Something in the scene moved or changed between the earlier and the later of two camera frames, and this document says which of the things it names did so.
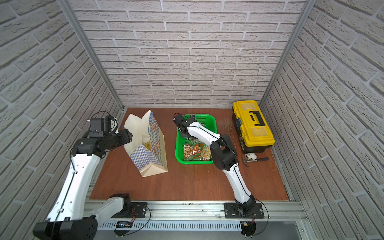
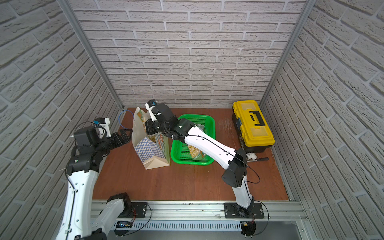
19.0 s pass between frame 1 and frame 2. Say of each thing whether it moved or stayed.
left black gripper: stayed
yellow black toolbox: stayed
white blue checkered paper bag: moved
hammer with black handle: stayed
